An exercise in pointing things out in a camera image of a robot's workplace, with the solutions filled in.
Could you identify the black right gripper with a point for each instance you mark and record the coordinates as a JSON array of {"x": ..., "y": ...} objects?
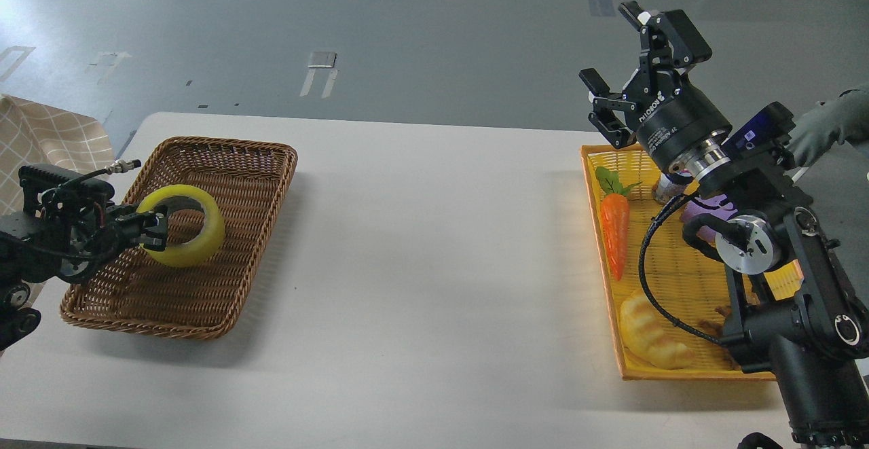
[{"x": 658, "y": 107}]

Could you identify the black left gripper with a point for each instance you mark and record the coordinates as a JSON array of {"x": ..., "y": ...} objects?
[{"x": 124, "y": 229}]

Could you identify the yellow tape roll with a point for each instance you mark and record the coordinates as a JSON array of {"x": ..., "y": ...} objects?
[{"x": 196, "y": 227}]

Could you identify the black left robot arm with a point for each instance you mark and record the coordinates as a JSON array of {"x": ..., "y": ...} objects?
[{"x": 69, "y": 228}]

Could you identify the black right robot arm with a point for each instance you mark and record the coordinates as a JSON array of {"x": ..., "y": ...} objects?
[{"x": 794, "y": 312}]

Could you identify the brown wicker basket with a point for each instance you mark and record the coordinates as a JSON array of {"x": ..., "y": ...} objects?
[{"x": 223, "y": 196}]

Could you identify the small dark jar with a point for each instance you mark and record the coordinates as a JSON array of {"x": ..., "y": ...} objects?
[{"x": 670, "y": 185}]

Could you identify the orange toy carrot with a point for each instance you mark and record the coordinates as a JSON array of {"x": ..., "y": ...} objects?
[{"x": 614, "y": 213}]

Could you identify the purple foam block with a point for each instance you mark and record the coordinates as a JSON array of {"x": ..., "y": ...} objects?
[{"x": 720, "y": 206}]

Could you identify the beige checkered cloth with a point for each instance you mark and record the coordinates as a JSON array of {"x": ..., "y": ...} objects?
[{"x": 33, "y": 133}]

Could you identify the yellow toy croissant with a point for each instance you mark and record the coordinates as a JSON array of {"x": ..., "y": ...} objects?
[{"x": 646, "y": 338}]

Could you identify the brown toy animal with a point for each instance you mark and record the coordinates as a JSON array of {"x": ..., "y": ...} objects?
[{"x": 713, "y": 324}]

